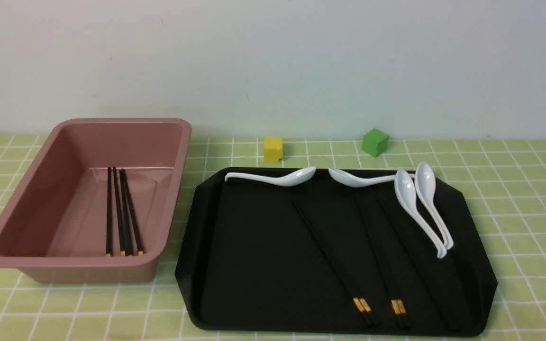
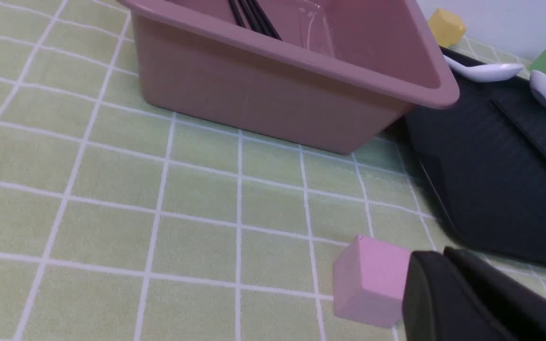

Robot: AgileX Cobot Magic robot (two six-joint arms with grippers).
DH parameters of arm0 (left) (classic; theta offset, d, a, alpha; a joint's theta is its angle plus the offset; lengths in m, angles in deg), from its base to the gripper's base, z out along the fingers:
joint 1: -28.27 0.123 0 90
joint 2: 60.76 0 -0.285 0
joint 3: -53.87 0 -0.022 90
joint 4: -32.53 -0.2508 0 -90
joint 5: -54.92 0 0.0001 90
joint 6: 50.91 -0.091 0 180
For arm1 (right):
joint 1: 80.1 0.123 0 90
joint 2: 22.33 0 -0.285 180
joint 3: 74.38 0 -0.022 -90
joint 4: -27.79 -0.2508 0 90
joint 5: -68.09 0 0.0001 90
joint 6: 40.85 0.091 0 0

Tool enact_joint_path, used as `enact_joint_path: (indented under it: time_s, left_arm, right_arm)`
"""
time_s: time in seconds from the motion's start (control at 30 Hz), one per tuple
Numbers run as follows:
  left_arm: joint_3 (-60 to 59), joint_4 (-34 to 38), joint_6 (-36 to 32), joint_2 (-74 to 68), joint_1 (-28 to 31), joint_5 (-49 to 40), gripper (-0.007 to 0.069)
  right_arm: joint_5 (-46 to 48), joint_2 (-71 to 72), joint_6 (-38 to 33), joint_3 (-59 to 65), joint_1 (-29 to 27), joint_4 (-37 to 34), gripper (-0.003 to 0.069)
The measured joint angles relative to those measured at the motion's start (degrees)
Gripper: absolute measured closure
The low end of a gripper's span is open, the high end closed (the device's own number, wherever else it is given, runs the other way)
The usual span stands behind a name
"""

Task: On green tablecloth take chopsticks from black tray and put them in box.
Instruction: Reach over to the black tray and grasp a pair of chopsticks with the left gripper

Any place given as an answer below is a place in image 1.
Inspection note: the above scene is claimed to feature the black gold-band chopstick pair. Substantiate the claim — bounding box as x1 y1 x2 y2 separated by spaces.
297 202 381 325
294 203 377 327
355 197 406 330

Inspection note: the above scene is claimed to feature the yellow cube block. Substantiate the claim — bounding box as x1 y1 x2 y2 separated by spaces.
264 136 283 163

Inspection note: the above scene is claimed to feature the white spoon far left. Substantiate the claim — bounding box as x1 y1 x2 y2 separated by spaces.
225 166 317 187

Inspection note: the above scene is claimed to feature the white spoon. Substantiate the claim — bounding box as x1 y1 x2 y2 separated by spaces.
225 166 317 187
328 168 400 188
415 162 454 250
394 169 448 259

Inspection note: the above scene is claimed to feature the white spoon centre top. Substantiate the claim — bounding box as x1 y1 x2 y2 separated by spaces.
328 168 400 188

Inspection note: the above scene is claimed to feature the black plastic serving tray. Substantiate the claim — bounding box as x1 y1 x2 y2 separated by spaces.
175 168 498 337

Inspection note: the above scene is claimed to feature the green cube block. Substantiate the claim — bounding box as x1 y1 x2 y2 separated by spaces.
361 129 390 158

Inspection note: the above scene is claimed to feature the white spoon inner right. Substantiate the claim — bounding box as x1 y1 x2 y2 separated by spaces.
394 169 448 259

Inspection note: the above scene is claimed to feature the black chopstick in bin right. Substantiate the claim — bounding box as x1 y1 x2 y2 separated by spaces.
119 169 145 256

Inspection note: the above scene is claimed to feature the black chopstick in bin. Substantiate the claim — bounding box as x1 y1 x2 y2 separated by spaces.
112 167 126 257
119 169 145 256
106 168 113 257

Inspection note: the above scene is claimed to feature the white spoon outer right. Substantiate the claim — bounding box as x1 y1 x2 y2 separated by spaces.
415 162 454 250

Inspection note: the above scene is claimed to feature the black chopstick in bin middle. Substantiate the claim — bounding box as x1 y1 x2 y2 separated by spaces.
112 167 126 257

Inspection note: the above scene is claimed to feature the pink plastic rectangular bin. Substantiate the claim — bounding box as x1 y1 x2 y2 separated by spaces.
0 118 191 283

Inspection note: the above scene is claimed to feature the black chopstick in bin left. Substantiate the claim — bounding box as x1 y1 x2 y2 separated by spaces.
106 168 113 257

